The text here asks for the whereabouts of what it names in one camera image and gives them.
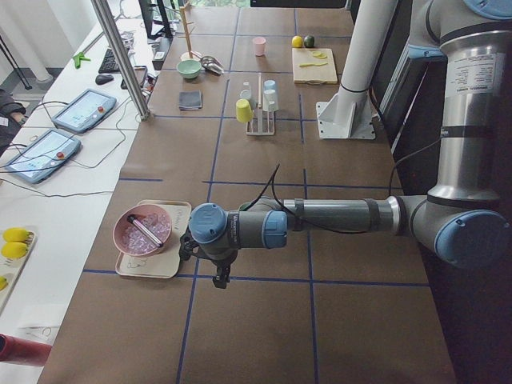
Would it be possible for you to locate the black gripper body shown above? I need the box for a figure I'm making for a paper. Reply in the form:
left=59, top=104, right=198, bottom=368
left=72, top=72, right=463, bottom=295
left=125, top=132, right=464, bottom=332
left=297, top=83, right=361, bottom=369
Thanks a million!
left=178, top=230, right=208, bottom=262

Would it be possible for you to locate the pink cup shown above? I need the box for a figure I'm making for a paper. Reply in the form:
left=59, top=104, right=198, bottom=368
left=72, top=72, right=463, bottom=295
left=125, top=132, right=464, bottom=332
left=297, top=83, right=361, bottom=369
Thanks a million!
left=252, top=36, right=266, bottom=57

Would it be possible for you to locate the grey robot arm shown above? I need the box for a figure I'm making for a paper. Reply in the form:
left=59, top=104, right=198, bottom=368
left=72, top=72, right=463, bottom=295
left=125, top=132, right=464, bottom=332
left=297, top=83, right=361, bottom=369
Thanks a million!
left=179, top=1, right=511, bottom=288

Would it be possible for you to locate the yellow cup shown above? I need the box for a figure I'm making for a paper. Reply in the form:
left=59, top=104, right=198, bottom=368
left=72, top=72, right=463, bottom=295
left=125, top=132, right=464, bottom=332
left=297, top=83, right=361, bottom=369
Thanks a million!
left=235, top=98, right=253, bottom=123

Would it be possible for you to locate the white cup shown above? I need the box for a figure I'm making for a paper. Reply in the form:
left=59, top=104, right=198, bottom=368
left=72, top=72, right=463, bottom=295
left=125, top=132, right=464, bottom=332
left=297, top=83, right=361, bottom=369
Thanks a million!
left=262, top=89, right=278, bottom=112

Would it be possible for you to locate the grey cup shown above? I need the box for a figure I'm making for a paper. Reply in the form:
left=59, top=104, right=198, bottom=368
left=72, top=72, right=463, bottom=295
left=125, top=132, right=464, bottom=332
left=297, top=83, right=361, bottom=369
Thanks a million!
left=239, top=89, right=255, bottom=108

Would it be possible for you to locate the light blue cup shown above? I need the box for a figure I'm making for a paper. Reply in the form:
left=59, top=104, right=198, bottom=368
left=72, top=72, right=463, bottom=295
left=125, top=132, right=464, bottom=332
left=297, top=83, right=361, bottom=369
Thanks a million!
left=263, top=79, right=277, bottom=90

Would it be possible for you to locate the beige tray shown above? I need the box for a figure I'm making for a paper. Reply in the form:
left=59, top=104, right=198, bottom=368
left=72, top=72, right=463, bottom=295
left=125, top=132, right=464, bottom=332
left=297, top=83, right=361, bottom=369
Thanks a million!
left=113, top=200, right=191, bottom=278

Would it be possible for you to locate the pink bowl with ice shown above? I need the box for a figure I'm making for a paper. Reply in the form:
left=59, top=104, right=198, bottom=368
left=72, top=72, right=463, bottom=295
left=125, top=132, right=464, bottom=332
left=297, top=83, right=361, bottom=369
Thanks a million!
left=113, top=204, right=172, bottom=257

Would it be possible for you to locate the grey folded cloth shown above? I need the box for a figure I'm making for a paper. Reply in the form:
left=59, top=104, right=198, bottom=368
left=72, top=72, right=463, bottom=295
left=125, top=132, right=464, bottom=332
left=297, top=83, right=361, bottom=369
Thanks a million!
left=178, top=90, right=202, bottom=110

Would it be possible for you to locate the far teach pendant tablet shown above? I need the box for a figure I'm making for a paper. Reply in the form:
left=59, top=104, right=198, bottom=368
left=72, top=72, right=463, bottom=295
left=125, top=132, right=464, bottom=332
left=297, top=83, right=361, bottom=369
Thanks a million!
left=51, top=89, right=117, bottom=134

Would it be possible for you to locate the teach pendant tablet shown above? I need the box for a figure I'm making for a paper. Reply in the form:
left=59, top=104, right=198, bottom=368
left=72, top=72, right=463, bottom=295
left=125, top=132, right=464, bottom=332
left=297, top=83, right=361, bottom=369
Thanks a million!
left=5, top=130, right=82, bottom=184
left=51, top=89, right=117, bottom=134

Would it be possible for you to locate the tray with yellow fruit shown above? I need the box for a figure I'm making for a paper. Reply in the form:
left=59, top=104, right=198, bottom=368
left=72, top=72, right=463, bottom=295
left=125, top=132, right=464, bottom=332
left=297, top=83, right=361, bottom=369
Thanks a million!
left=1, top=227, right=36, bottom=310

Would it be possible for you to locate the near teach pendant tablet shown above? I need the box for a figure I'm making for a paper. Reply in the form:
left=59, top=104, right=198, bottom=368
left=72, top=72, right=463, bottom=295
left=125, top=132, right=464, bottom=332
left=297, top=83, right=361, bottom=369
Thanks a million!
left=5, top=130, right=82, bottom=184

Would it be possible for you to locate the mint green bowl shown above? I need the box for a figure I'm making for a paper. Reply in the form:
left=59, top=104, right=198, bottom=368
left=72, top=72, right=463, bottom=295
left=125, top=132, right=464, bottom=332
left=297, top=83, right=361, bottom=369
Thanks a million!
left=176, top=59, right=202, bottom=79

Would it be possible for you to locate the metal scoop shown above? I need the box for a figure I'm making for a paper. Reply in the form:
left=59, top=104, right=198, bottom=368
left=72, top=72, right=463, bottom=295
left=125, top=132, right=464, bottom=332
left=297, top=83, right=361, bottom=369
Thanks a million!
left=200, top=55, right=224, bottom=76

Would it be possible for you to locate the black computer mouse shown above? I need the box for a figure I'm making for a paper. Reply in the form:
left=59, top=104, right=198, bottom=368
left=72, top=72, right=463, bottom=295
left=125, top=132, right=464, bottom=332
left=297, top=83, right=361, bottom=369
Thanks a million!
left=95, top=74, right=114, bottom=86

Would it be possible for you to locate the black keyboard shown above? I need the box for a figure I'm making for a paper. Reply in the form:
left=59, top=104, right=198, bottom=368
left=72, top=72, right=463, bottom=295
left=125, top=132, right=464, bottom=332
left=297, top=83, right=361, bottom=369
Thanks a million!
left=98, top=48, right=119, bottom=74

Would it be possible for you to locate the red cylinder object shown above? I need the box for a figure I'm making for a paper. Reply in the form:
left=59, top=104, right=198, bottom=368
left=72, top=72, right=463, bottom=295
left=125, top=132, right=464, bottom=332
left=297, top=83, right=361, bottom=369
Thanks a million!
left=1, top=334, right=52, bottom=366

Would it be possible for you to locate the wooden cutting board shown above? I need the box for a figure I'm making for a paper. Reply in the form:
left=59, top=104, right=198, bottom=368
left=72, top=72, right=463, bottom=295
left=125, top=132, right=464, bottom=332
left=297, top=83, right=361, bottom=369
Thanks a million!
left=292, top=48, right=338, bottom=85

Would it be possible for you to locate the green plastic clamp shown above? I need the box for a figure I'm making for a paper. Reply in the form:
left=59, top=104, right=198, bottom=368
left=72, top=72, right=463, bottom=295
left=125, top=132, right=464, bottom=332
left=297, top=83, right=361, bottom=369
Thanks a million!
left=73, top=52, right=90, bottom=69

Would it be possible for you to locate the yellow plastic knife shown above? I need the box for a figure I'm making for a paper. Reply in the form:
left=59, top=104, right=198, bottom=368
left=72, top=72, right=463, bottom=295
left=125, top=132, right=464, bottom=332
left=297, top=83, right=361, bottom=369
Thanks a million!
left=298, top=62, right=328, bottom=68

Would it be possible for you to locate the yellow lemon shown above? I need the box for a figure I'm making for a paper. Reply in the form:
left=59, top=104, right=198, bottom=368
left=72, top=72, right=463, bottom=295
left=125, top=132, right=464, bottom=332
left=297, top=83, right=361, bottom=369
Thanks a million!
left=291, top=35, right=303, bottom=48

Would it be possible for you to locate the lemon slice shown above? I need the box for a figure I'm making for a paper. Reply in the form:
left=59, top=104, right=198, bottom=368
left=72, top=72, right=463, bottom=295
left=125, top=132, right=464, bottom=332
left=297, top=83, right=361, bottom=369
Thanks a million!
left=310, top=50, right=327, bottom=59

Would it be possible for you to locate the green avocado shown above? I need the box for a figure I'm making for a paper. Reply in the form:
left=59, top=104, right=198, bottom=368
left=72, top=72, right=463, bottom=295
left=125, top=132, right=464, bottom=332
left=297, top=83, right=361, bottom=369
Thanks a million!
left=303, top=35, right=315, bottom=48

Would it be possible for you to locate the white wire cup holder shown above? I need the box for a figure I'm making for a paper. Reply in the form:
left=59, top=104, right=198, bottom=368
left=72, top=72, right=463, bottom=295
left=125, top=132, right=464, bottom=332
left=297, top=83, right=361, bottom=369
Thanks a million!
left=243, top=73, right=276, bottom=136

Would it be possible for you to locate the white camera pole mount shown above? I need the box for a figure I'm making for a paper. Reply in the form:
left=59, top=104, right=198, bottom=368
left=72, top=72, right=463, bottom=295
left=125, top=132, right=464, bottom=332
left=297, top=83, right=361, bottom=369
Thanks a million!
left=316, top=0, right=398, bottom=140

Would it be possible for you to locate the aluminium frame post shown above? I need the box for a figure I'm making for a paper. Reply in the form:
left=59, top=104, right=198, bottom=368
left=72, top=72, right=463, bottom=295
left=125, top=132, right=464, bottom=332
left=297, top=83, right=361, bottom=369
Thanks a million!
left=91, top=0, right=150, bottom=121

